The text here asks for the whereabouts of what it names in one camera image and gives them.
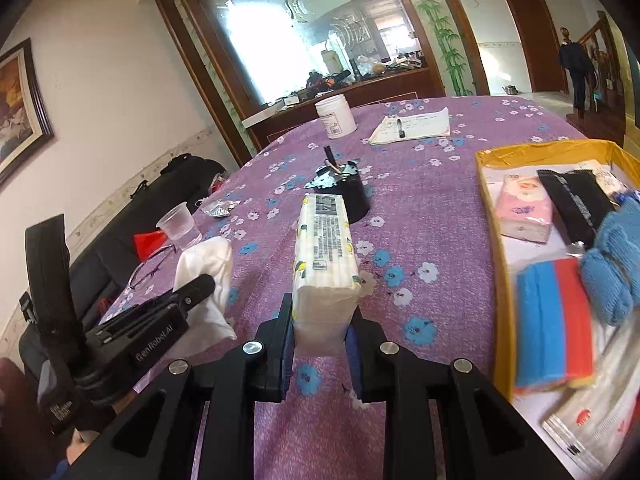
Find crumpled foil wrapper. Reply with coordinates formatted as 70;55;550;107
198;200;241;219

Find black foil snack bag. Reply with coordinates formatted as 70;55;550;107
537;169;614;249

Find yellow shallow cardboard tray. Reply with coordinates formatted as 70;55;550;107
476;140;639;479

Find white red-print plastic bag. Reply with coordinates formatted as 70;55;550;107
542;318;639;474

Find white paper notepad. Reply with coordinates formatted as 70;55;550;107
368;107;451;145

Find person's left hand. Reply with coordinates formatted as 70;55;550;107
66;429;100;465

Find framed wall painting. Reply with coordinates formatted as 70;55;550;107
0;38;54;185

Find white socks cloth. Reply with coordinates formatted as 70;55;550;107
165;236;236;359

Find black pen holder cup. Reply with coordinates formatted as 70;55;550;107
304;145;370;224

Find eyeglasses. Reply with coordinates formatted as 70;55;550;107
127;244;177;290

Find blue red sponge pack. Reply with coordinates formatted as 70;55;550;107
515;258;594;393

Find black marker pen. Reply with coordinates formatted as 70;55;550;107
396;118;406;139

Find blue knitted cloth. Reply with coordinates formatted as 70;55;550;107
579;197;639;326

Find bamboo painted glass panel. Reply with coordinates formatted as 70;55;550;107
410;0;475;96

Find person in dark jacket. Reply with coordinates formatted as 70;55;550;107
559;27;594;120

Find lemon print tissue pack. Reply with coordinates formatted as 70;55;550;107
292;194;361;356

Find red packet on sofa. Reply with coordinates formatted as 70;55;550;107
134;230;167;262

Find brown wooden door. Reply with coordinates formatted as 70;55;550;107
506;0;568;93

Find clear plastic cup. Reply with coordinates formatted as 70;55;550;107
156;202;203;250

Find pink tissue pack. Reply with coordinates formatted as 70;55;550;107
495;174;553;244

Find black sofa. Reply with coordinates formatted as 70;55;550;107
16;153;229;376

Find white plastic jar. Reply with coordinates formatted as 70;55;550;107
314;94;357;140

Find wooden sideboard counter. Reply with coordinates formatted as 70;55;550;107
248;68;446;151

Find purple floral tablecloth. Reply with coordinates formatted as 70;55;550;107
96;95;591;480

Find white printed tissue pack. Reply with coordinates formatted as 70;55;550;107
575;159;627;198

